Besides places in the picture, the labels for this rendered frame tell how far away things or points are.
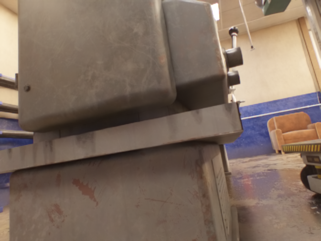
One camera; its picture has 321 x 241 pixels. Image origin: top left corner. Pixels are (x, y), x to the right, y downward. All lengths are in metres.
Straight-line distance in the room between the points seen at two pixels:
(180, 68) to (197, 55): 0.06
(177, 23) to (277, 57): 5.85
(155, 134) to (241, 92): 5.58
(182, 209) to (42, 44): 0.59
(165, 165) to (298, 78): 5.94
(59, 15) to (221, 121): 0.54
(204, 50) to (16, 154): 0.62
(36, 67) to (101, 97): 0.25
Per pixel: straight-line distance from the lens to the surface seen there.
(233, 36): 0.76
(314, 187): 1.44
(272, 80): 6.18
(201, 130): 0.46
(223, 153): 2.87
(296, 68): 6.40
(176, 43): 0.61
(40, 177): 0.73
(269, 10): 1.89
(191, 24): 0.63
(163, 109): 0.56
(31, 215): 0.77
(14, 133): 3.78
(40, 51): 0.72
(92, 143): 0.57
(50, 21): 0.74
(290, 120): 5.60
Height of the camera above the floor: 0.38
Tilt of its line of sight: 11 degrees up
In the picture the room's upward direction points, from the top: 9 degrees counter-clockwise
